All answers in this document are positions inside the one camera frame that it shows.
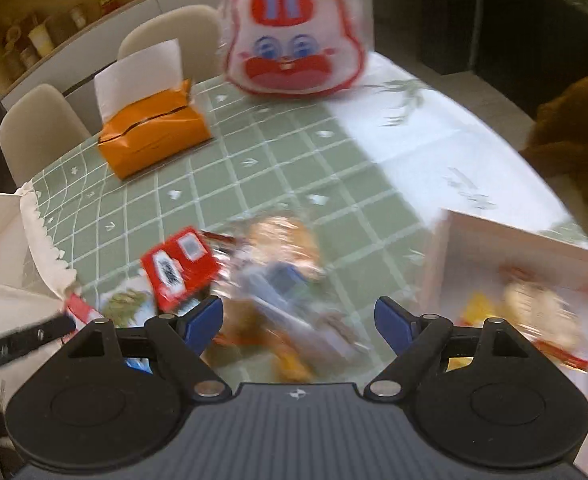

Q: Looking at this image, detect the green print snack packet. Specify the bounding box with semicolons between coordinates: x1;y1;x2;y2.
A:
98;287;155;333

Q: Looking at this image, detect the orange tissue pack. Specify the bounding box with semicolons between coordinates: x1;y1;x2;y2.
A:
94;38;213;181

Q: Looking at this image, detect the green checked tablecloth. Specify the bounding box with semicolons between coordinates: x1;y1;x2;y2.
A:
24;52;588;396

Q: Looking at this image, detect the brown plush toy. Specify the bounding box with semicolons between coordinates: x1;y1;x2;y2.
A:
519;74;588;206

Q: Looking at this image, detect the red white rabbit face bag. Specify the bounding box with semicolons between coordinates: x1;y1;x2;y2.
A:
222;0;367;97

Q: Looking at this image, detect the blue white snack packet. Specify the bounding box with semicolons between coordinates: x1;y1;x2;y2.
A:
239;260;369;361

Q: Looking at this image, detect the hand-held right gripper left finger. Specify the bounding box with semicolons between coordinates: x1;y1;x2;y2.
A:
68;296;227;399

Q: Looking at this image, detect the yellow snack packet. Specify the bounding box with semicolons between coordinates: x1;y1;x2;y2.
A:
456;292;505;341

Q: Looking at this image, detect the beige dining chair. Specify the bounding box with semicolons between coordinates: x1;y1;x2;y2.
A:
0;83;94;186
118;5;225;78

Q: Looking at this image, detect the white cartoon print paper bag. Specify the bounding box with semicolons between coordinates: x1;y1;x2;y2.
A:
0;182;79;411

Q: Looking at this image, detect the bread snack packet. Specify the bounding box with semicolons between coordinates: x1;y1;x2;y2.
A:
501;267;582;356
244;215;325;281

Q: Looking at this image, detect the red white snack packet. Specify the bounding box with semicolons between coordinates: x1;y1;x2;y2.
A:
65;294;108;325

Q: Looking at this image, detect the white paper cup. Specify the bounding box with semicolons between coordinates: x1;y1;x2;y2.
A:
28;25;55;57

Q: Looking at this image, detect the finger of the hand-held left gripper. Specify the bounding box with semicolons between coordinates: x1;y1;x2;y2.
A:
0;314;77;376

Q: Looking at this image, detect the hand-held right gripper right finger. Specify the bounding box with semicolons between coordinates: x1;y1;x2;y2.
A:
364;296;527;400

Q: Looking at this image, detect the pale cardboard box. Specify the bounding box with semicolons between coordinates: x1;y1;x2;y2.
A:
421;208;588;376

